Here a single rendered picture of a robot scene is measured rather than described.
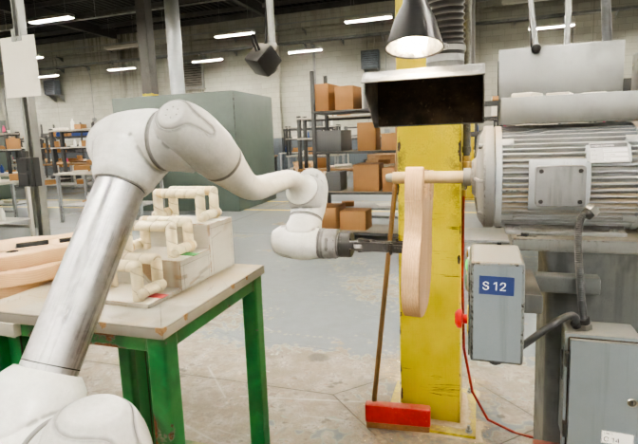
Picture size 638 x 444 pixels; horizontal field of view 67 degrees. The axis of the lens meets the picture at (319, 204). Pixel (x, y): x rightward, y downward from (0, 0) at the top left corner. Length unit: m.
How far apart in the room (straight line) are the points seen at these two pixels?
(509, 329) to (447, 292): 1.28
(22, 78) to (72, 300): 1.89
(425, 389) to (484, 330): 1.49
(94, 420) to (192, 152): 0.49
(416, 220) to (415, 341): 1.21
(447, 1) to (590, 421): 1.03
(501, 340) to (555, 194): 0.35
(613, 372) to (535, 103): 0.60
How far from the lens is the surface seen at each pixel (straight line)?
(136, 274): 1.39
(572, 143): 1.21
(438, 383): 2.45
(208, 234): 1.59
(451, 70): 1.26
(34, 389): 0.97
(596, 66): 1.39
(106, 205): 1.03
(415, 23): 1.18
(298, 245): 1.41
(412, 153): 2.17
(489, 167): 1.16
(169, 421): 1.35
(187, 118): 0.96
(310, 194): 1.43
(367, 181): 6.19
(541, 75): 1.37
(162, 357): 1.28
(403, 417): 2.45
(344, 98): 6.25
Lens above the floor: 1.36
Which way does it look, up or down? 8 degrees down
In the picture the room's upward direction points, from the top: 2 degrees counter-clockwise
